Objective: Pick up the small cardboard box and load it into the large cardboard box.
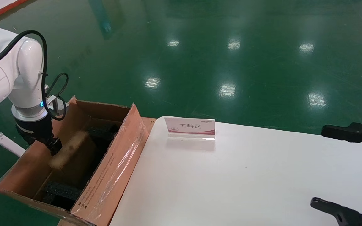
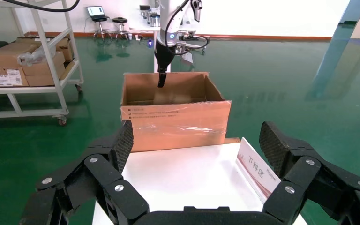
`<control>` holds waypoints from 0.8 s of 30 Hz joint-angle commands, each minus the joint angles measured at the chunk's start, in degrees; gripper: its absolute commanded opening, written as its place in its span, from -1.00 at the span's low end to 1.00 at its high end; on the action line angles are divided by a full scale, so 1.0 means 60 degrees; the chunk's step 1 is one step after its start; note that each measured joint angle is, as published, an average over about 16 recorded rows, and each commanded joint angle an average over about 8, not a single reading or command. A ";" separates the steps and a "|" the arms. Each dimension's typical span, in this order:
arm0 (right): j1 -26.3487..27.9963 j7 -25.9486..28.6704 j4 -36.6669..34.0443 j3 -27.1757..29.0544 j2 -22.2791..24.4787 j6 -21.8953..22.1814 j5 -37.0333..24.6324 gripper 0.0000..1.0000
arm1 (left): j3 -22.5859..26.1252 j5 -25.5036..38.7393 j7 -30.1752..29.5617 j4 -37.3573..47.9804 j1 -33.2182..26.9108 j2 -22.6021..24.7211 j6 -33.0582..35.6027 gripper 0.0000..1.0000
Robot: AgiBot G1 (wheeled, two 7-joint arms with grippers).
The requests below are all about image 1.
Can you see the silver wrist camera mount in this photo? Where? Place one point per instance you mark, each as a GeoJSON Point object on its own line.
{"type": "Point", "coordinates": [52, 101]}

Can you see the black foam pad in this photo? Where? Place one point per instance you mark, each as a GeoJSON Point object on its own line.
{"type": "Point", "coordinates": [105, 130]}
{"type": "Point", "coordinates": [60, 193]}

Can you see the small cardboard box with hole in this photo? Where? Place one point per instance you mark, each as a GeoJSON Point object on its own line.
{"type": "Point", "coordinates": [69, 150]}

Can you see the white red table sign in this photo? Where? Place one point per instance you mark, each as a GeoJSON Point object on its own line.
{"type": "Point", "coordinates": [190, 127]}

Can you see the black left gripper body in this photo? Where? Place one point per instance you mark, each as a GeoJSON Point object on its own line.
{"type": "Point", "coordinates": [35, 130]}

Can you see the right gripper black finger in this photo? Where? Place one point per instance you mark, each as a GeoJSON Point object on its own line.
{"type": "Point", "coordinates": [341, 133]}
{"type": "Point", "coordinates": [328, 208]}

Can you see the large open cardboard box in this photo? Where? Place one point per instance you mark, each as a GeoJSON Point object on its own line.
{"type": "Point", "coordinates": [118, 163]}

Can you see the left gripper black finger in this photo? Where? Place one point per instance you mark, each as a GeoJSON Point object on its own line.
{"type": "Point", "coordinates": [55, 146]}

